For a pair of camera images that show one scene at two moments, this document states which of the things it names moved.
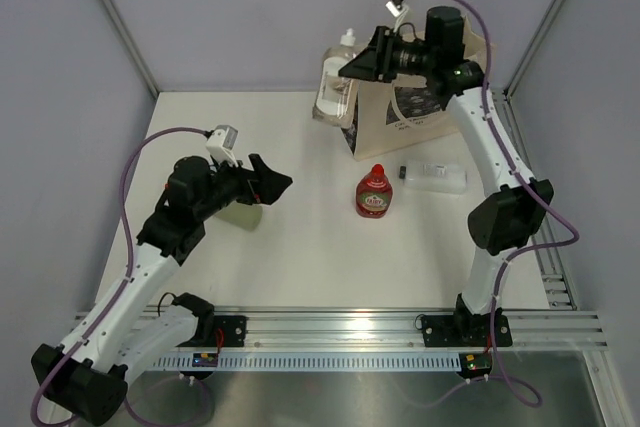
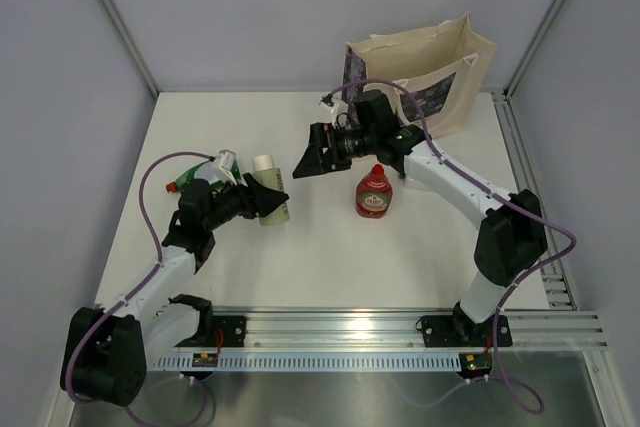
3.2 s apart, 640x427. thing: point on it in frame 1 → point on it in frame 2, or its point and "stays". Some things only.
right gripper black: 375,61 → 315,160
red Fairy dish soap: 374,194 stays
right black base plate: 458,330 stays
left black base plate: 233,329 stays
